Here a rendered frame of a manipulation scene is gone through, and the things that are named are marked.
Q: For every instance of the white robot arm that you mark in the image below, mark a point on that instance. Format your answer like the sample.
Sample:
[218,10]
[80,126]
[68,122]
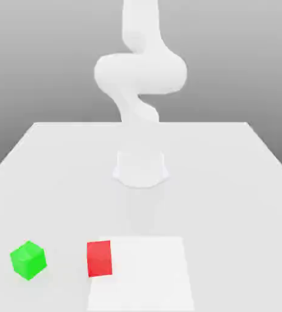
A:
[140,73]

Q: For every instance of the small red cube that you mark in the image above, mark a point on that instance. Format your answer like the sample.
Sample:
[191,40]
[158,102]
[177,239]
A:
[99,258]

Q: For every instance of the small green cube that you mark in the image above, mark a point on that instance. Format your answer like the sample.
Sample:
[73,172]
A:
[28,260]

